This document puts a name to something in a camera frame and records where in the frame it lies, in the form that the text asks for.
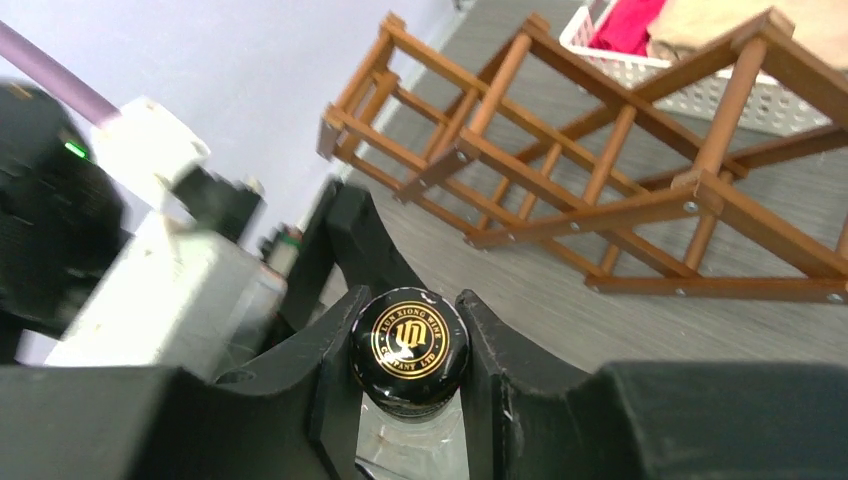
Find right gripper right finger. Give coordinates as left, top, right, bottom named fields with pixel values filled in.
left=456, top=290, right=847, bottom=479

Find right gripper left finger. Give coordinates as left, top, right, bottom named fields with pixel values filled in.
left=1, top=286, right=371, bottom=479

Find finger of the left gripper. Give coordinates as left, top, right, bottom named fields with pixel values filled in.
left=278, top=179, right=426, bottom=332

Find brown wooden wine rack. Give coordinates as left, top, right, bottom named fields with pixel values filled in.
left=317, top=8, right=847, bottom=305

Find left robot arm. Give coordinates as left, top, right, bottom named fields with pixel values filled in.
left=1, top=81, right=421, bottom=374

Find pink red cloth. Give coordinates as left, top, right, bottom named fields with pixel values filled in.
left=588, top=0, right=666, bottom=57

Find beige cloth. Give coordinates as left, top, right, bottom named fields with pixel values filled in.
left=645, top=0, right=848, bottom=73

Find white plastic basket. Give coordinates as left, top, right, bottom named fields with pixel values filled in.
left=559, top=1, right=831, bottom=136

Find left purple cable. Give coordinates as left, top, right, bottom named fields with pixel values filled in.
left=0, top=18, right=123, bottom=128

